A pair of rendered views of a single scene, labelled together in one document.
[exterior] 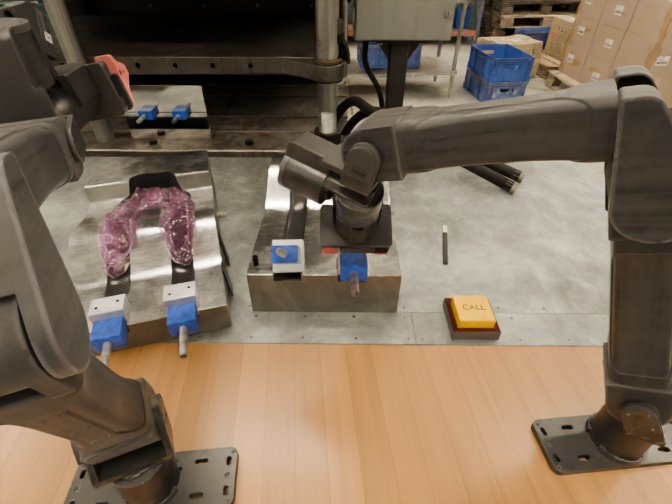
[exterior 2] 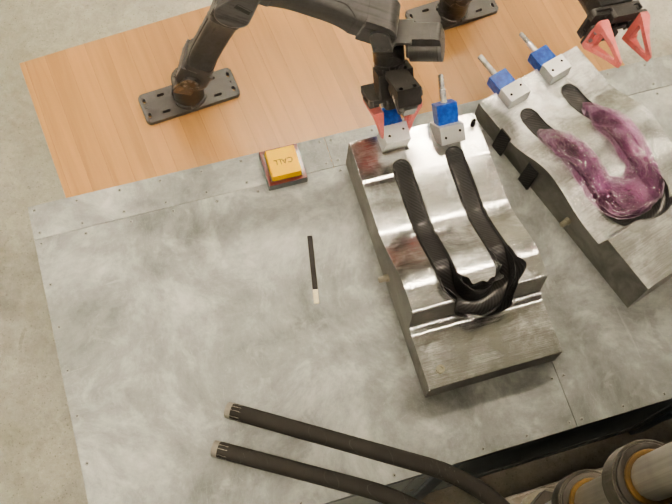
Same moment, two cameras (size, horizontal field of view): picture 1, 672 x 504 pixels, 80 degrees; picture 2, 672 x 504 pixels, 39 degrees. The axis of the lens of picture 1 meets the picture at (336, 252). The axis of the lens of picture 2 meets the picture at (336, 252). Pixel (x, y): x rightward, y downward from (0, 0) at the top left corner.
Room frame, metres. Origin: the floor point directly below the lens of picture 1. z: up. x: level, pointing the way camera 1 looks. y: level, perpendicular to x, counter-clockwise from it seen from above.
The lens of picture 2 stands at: (1.30, -0.50, 2.53)
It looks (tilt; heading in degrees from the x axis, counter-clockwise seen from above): 68 degrees down; 154
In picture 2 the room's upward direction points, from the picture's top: 10 degrees clockwise
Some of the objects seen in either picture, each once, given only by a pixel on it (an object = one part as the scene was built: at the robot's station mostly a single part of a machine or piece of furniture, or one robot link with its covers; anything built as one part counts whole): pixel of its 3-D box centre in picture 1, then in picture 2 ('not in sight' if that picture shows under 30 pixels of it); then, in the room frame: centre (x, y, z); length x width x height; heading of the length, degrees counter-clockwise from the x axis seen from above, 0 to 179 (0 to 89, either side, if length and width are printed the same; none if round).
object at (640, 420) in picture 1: (640, 398); (190, 69); (0.26, -0.36, 0.90); 0.09 x 0.06 x 0.06; 155
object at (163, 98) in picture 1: (188, 89); not in sight; (1.55, 0.55, 0.87); 0.50 x 0.27 x 0.17; 179
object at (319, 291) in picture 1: (327, 206); (452, 245); (0.74, 0.02, 0.87); 0.50 x 0.26 x 0.14; 179
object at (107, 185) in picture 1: (152, 232); (605, 165); (0.66, 0.38, 0.86); 0.50 x 0.26 x 0.11; 17
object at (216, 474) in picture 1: (146, 471); (454, 2); (0.21, 0.22, 0.84); 0.20 x 0.07 x 0.08; 95
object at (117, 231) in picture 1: (149, 215); (608, 155); (0.66, 0.37, 0.90); 0.26 x 0.18 x 0.08; 17
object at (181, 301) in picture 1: (183, 323); (498, 79); (0.42, 0.24, 0.86); 0.13 x 0.05 x 0.05; 17
